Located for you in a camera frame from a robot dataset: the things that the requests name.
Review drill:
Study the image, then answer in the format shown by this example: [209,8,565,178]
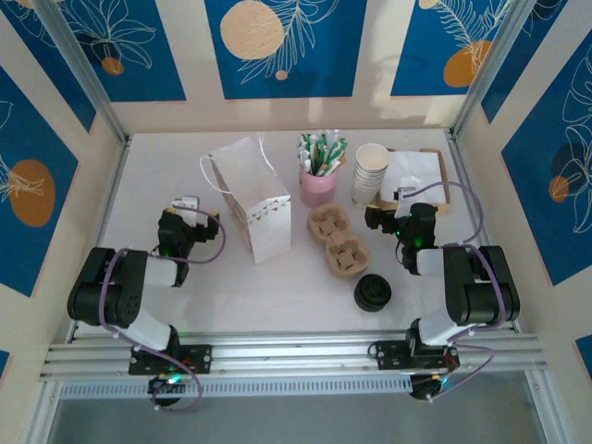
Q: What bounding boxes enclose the green white stick sachet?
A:
[331,137,349,176]
[323,129,339,176]
[298,134,315,176]

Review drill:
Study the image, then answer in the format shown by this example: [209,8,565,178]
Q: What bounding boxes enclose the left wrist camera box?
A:
[169,195,201,215]

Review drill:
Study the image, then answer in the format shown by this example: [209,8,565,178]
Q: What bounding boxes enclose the white paper bag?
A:
[199,132,293,265]

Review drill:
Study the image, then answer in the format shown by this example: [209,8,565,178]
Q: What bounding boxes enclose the black controller board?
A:
[147,373,195,408]
[409,374,457,402]

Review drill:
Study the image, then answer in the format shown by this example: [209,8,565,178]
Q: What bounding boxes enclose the aluminium frame post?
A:
[450,0,531,140]
[34,0,130,144]

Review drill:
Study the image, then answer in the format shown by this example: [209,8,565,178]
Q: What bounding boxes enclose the brown cardboard napkin tray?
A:
[373,146,450,216]

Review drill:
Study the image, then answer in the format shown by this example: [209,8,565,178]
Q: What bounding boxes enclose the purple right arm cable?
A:
[400,181,508,403]

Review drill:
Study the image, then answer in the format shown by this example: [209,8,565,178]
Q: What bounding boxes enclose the aluminium table side rail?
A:
[67,136,133,343]
[444,130,522,334]

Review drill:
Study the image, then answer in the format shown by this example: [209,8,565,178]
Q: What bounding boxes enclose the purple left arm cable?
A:
[100,205,228,413]

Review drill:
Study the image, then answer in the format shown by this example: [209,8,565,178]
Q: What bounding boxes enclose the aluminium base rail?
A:
[39,330,548,383]

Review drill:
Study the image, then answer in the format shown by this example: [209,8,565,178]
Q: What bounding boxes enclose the pink sachet holder cup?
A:
[298,164,342,209]

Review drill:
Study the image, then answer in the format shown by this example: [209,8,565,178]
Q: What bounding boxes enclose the white paper napkins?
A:
[379,150,449,207]

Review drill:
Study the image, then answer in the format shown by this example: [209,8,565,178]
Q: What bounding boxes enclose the grey slotted cable duct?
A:
[59,373,413,400]

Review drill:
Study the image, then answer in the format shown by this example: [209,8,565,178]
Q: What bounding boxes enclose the stack of black cup lids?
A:
[353,273,393,315]

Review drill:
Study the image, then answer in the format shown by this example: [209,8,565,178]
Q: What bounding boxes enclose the stack of white paper cups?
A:
[350,142,391,208]

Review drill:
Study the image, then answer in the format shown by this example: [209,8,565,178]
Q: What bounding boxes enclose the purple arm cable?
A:
[100,205,228,413]
[400,181,508,403]

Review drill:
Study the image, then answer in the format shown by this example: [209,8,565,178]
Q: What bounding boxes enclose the brown cardboard cup carrier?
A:
[306,203,371,279]

